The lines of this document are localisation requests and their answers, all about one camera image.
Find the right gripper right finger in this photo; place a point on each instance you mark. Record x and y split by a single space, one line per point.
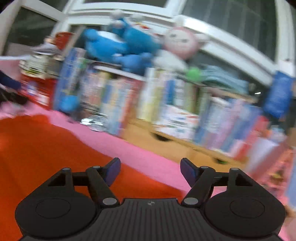
200 179

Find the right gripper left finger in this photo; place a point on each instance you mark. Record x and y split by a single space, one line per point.
100 179

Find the orange puffer jacket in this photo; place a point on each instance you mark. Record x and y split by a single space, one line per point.
57 152

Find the pink bunny-print blanket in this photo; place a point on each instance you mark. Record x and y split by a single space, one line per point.
143 155

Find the red plastic crate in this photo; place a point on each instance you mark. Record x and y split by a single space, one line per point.
39 91

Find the stack of papers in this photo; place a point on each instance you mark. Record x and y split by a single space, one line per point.
38 62

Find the miniature black bicycle model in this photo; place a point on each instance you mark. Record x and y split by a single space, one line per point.
91 118

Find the tall blue books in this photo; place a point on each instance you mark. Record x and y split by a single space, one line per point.
69 70

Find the wooden drawer organizer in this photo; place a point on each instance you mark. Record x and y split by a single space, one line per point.
139 133

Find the small blue plush ball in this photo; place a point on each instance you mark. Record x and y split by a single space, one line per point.
69 104

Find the right row pastel books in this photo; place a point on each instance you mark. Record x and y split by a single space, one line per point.
232 126

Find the white patterned box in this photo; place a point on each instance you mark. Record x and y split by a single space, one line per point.
177 123

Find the pink toy house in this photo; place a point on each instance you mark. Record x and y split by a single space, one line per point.
274 172

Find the row of upright books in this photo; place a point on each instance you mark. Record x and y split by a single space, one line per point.
125 96

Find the large blue plush toy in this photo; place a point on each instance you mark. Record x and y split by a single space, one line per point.
103 45

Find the folded teal cloth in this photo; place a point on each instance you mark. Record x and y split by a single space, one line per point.
215 76

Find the green plush toy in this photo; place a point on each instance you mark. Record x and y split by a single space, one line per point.
194 74

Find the blue white box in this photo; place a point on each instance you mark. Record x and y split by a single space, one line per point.
278 99

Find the pink bunny plush toy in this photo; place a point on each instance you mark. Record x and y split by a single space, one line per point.
178 45

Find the blue Doraemon plush toy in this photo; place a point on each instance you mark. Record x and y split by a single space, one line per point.
141 42

